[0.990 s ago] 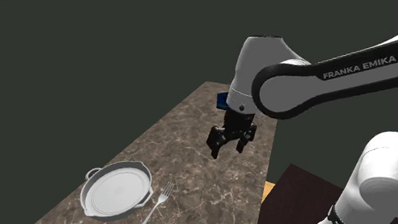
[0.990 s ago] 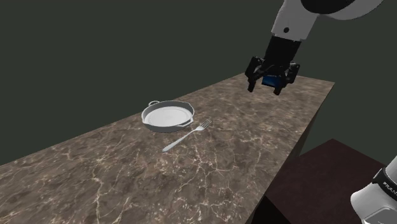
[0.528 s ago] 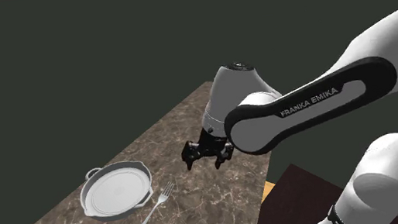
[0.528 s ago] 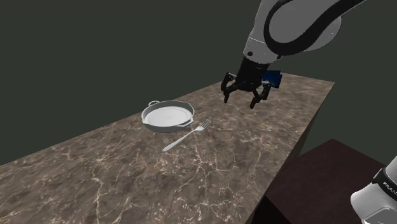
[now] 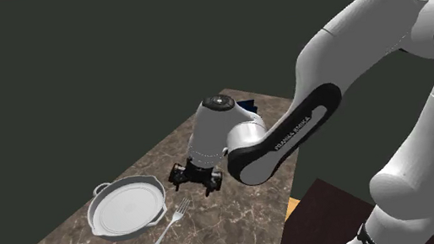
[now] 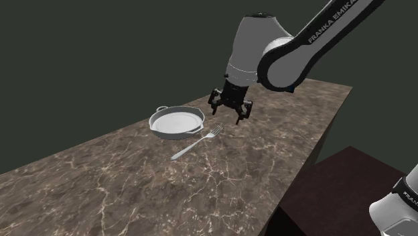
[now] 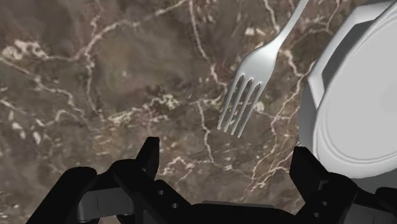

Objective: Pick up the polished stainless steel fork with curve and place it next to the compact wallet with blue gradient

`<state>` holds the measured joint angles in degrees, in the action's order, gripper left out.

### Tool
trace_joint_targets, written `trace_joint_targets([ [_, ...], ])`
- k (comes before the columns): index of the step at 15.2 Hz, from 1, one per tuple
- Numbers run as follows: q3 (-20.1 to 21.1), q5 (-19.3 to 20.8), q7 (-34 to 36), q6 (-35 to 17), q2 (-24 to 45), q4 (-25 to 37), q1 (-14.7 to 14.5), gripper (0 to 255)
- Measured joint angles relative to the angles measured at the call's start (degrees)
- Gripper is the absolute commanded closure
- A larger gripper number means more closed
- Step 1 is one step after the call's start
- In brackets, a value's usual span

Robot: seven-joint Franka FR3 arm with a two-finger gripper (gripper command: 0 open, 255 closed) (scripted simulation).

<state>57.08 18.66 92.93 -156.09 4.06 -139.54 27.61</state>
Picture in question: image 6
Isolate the silver fork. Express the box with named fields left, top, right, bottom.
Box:
left=169, top=125, right=224, bottom=162

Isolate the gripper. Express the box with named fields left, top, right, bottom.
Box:
left=207, top=79, right=254, bottom=126

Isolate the grey two-handled pan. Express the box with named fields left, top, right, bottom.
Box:
left=148, top=105, right=206, bottom=141

